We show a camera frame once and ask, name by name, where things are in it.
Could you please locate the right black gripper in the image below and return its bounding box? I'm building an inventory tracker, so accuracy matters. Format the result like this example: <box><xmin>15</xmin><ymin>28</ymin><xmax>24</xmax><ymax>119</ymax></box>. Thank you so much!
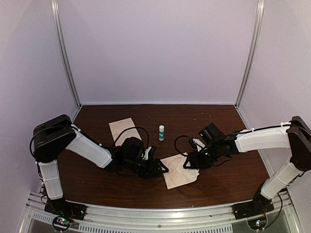
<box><xmin>183</xmin><ymin>143</ymin><xmax>222</xmax><ymax>169</ymax></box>

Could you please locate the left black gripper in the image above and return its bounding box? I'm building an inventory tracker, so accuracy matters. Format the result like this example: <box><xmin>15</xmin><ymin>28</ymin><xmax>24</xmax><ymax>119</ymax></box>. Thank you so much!
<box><xmin>124</xmin><ymin>156</ymin><xmax>169</xmax><ymax>180</ymax></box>

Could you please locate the beige envelope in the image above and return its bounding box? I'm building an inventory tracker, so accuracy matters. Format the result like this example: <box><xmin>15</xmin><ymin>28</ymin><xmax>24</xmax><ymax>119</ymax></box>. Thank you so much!
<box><xmin>161</xmin><ymin>154</ymin><xmax>199</xmax><ymax>190</ymax></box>

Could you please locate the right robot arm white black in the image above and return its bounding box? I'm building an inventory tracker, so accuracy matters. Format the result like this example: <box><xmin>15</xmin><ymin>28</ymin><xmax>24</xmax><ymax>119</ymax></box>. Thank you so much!
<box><xmin>183</xmin><ymin>116</ymin><xmax>311</xmax><ymax>215</ymax></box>

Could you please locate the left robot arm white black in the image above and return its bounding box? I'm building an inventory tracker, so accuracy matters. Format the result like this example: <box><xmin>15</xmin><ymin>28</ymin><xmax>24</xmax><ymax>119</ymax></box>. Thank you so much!
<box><xmin>29</xmin><ymin>115</ymin><xmax>169</xmax><ymax>216</ymax></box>

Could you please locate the green white glue stick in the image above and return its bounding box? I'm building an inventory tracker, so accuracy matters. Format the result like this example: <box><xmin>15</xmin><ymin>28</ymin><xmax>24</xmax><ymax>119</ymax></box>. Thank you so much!
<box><xmin>158</xmin><ymin>125</ymin><xmax>165</xmax><ymax>141</ymax></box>

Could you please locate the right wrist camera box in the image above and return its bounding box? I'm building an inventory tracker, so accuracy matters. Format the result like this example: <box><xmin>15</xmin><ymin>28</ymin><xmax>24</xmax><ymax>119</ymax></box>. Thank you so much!
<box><xmin>189</xmin><ymin>138</ymin><xmax>205</xmax><ymax>151</ymax></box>

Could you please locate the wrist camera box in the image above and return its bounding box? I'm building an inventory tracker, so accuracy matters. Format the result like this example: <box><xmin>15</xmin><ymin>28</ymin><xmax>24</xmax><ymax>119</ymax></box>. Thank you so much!
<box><xmin>189</xmin><ymin>138</ymin><xmax>205</xmax><ymax>151</ymax></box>
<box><xmin>140</xmin><ymin>146</ymin><xmax>157</xmax><ymax>160</ymax></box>

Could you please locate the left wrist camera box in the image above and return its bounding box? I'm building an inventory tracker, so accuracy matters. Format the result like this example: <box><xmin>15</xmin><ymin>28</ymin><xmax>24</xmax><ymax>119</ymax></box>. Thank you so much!
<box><xmin>140</xmin><ymin>146</ymin><xmax>157</xmax><ymax>160</ymax></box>

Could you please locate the right black braided cable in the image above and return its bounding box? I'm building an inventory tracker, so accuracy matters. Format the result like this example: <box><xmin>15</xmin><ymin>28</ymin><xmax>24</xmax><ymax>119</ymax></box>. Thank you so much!
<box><xmin>174</xmin><ymin>135</ymin><xmax>195</xmax><ymax>158</ymax></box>

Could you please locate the black braided cable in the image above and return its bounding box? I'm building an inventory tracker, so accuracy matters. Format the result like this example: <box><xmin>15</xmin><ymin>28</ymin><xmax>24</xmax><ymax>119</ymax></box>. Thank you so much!
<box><xmin>99</xmin><ymin>126</ymin><xmax>150</xmax><ymax>152</ymax></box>
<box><xmin>174</xmin><ymin>135</ymin><xmax>195</xmax><ymax>158</ymax></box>

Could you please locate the left black braided cable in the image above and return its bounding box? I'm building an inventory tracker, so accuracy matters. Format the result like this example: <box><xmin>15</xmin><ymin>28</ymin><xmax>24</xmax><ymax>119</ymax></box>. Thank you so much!
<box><xmin>99</xmin><ymin>126</ymin><xmax>150</xmax><ymax>152</ymax></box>

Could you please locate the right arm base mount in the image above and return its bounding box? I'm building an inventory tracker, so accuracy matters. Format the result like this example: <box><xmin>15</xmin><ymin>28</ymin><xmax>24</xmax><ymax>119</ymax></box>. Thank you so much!
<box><xmin>232</xmin><ymin>200</ymin><xmax>274</xmax><ymax>231</ymax></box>

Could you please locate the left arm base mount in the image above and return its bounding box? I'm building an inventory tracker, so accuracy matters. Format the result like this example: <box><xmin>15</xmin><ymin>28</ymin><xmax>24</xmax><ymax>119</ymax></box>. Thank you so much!
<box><xmin>44</xmin><ymin>201</ymin><xmax>86</xmax><ymax>232</ymax></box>

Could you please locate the right aluminium frame post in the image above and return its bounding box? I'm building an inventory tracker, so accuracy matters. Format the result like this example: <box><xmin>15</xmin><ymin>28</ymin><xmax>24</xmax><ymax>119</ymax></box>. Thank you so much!
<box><xmin>235</xmin><ymin>0</ymin><xmax>265</xmax><ymax>109</ymax></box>

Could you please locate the aluminium frame post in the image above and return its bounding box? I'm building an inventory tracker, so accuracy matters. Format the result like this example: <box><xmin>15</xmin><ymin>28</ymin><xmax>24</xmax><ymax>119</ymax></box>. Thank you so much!
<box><xmin>235</xmin><ymin>0</ymin><xmax>265</xmax><ymax>109</ymax></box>
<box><xmin>51</xmin><ymin>0</ymin><xmax>82</xmax><ymax>109</ymax></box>

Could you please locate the left aluminium frame post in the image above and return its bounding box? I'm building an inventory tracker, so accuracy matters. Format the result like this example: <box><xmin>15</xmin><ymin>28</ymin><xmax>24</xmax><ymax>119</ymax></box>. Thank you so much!
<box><xmin>51</xmin><ymin>0</ymin><xmax>82</xmax><ymax>109</ymax></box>

